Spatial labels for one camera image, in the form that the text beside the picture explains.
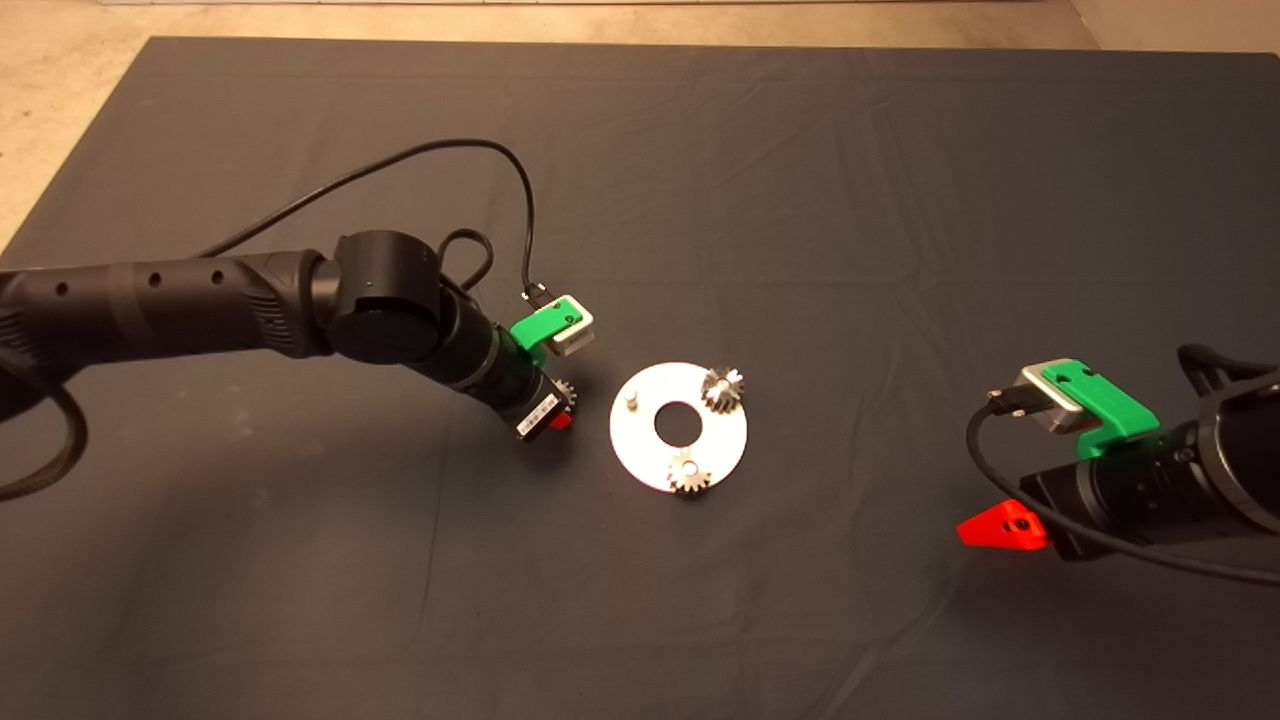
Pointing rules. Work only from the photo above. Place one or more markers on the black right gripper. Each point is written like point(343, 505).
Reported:
point(1140, 495)

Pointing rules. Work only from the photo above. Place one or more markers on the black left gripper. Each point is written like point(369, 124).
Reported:
point(520, 385)

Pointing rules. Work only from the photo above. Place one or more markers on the small steel planetary gear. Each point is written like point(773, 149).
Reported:
point(722, 389)
point(689, 474)
point(566, 392)

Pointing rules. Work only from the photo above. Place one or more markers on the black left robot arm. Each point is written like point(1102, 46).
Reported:
point(150, 305)

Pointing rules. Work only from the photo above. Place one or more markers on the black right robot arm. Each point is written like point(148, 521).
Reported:
point(1255, 450)

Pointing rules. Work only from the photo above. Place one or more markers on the round metal carrier plate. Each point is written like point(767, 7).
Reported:
point(640, 450)

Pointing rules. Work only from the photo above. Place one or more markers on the dark grey table cloth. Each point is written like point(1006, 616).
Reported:
point(640, 600)

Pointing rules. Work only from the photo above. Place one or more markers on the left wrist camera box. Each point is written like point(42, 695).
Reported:
point(575, 335)

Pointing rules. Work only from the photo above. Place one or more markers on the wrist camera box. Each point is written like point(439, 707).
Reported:
point(575, 335)
point(1045, 400)

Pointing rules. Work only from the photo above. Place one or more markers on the left green camera mount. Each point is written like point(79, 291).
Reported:
point(540, 327)

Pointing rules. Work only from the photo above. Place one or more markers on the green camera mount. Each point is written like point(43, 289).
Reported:
point(540, 327)
point(1110, 405)

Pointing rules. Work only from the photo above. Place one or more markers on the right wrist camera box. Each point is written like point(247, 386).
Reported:
point(1045, 400)

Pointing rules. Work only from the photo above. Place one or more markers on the right green camera mount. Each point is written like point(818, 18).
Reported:
point(1110, 405)

